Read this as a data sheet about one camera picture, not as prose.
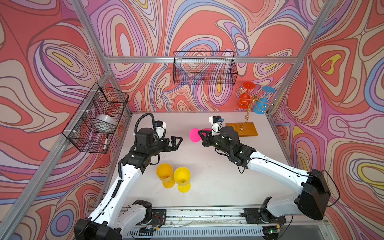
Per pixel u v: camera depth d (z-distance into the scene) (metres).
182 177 0.78
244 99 0.92
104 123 0.70
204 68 0.96
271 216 0.63
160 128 0.65
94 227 0.38
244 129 1.07
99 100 0.74
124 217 0.53
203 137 0.73
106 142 0.72
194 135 0.75
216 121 0.64
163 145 0.65
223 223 0.73
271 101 1.18
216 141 0.64
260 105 0.90
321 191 0.43
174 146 0.65
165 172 0.78
